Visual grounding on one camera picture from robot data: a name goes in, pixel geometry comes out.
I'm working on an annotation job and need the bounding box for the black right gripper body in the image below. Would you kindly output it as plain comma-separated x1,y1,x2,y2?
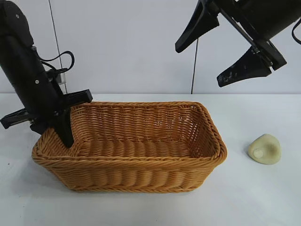
206,0,301,72

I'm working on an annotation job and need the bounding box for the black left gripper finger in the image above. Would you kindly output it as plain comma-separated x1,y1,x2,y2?
53,106,75,149
30,121,54,136

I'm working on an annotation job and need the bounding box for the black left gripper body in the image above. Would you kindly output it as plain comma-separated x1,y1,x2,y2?
0,68,93,129

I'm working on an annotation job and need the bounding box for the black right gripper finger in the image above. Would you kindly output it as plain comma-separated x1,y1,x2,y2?
216,48,273,88
174,0,220,54

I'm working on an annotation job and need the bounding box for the pale yellow egg yolk pastry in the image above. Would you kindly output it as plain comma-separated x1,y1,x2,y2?
247,133,282,166

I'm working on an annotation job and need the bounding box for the brown woven wicker basket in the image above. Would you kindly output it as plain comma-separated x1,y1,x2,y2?
32,100,228,194

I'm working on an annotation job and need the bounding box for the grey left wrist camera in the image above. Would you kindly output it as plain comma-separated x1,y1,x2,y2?
48,69,67,86

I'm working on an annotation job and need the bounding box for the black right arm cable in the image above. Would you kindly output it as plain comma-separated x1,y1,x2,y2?
291,20,301,45

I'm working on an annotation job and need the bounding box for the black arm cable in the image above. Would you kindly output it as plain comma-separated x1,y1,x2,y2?
40,51,76,74
291,20,301,45

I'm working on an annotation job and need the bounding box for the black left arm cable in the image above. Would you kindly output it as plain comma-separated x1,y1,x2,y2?
40,51,76,74

